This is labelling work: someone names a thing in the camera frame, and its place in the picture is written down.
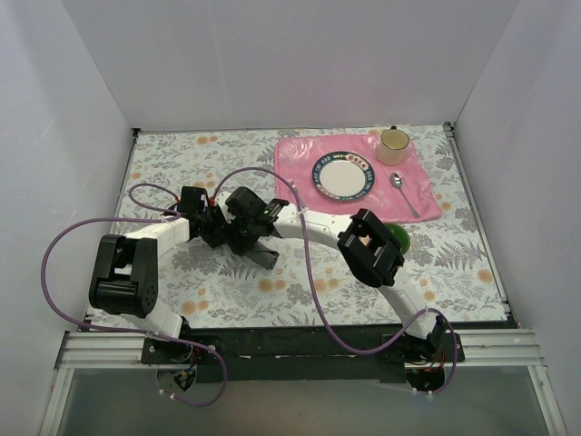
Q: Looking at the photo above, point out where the grey cloth napkin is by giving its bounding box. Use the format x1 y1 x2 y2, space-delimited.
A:
245 243 280 270

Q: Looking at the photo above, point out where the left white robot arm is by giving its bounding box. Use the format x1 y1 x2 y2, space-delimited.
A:
89 187 212 363

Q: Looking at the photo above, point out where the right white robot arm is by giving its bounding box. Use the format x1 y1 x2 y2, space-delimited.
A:
212 187 446 362

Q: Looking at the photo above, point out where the white plate blue rim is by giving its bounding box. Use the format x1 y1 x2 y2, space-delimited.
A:
311 151 376 203

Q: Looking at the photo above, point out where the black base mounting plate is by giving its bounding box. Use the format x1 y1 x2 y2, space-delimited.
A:
140 325 465 383

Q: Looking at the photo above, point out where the green bowl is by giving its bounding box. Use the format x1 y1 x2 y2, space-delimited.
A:
385 223 410 254

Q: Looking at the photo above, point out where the silver spoon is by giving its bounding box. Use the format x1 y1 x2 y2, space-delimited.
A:
389 173 419 218

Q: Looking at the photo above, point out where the pink placemat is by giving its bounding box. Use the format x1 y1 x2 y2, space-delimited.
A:
274 134 441 223

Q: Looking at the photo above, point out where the cream mug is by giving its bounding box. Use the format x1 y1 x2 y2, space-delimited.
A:
377 125 410 166

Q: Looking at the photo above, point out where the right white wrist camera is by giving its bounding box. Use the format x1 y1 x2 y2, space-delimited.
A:
210 192 235 225

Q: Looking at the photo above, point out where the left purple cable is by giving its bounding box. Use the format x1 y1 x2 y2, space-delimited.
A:
39 183 231 406

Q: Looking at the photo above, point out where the purple cable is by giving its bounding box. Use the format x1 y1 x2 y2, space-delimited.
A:
39 183 231 406
212 166 458 401

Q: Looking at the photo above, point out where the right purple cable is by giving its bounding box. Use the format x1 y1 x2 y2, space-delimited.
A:
212 166 458 401

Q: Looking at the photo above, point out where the aluminium frame rail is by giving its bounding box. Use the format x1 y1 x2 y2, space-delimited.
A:
40 325 566 435

